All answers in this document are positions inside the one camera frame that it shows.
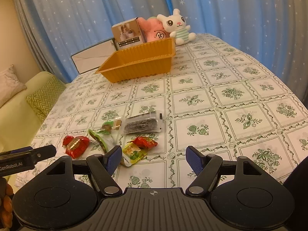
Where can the person's left hand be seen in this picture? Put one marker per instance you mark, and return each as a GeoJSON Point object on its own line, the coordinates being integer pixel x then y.
{"type": "Point", "coordinates": [6, 197]}

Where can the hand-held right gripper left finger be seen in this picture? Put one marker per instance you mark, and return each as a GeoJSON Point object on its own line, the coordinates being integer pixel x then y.
{"type": "Point", "coordinates": [112, 160]}

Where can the green floral tablecloth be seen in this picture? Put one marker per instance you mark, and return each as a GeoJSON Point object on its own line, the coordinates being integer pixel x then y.
{"type": "Point", "coordinates": [216, 101]}

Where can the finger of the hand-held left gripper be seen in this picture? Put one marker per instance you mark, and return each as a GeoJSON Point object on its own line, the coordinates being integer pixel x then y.
{"type": "Point", "coordinates": [44, 152]}
{"type": "Point", "coordinates": [16, 152]}

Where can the long green snack packet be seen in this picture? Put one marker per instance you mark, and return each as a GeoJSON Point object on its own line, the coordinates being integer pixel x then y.
{"type": "Point", "coordinates": [103, 139]}

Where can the pink plush toy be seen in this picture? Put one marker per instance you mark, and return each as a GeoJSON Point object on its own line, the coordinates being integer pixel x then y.
{"type": "Point", "coordinates": [154, 28]}

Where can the light green sofa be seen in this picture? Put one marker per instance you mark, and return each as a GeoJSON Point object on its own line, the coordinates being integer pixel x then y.
{"type": "Point", "coordinates": [14, 120]}

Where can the red candy packet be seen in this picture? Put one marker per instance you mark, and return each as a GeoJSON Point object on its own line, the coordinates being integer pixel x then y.
{"type": "Point", "coordinates": [144, 143]}
{"type": "Point", "coordinates": [77, 145]}

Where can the blue star print curtain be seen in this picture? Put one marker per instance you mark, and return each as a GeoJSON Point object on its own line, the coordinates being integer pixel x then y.
{"type": "Point", "coordinates": [96, 4]}

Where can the white picture printed box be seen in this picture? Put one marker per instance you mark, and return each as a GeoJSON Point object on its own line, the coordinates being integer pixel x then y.
{"type": "Point", "coordinates": [125, 33]}

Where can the beige patterned pillow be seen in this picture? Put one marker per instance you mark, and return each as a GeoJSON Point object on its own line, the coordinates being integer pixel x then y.
{"type": "Point", "coordinates": [9, 84]}

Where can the dark seaweed snack packet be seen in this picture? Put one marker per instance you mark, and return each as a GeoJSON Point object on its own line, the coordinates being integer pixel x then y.
{"type": "Point", "coordinates": [142, 125]}

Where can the small green wrapped candy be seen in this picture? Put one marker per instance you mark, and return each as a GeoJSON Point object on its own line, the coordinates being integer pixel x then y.
{"type": "Point", "coordinates": [107, 126]}

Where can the flat white cardboard box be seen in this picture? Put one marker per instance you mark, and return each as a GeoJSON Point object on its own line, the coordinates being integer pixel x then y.
{"type": "Point", "coordinates": [89, 57]}

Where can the yellow green snack packet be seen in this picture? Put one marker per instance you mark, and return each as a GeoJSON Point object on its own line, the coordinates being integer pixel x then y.
{"type": "Point", "coordinates": [132, 152]}

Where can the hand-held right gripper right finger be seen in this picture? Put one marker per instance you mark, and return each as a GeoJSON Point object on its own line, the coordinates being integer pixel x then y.
{"type": "Point", "coordinates": [195, 160]}

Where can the white bunny plush toy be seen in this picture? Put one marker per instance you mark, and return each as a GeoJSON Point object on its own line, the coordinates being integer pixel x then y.
{"type": "Point", "coordinates": [173, 24]}

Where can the small beige wrapped candy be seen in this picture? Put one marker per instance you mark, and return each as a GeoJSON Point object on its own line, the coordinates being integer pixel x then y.
{"type": "Point", "coordinates": [118, 124]}

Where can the green chevron pillow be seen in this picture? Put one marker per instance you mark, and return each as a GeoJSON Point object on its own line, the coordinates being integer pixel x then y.
{"type": "Point", "coordinates": [43, 96]}

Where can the orange ribbed plastic tray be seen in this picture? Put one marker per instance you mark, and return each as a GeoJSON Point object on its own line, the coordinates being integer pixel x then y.
{"type": "Point", "coordinates": [134, 69]}

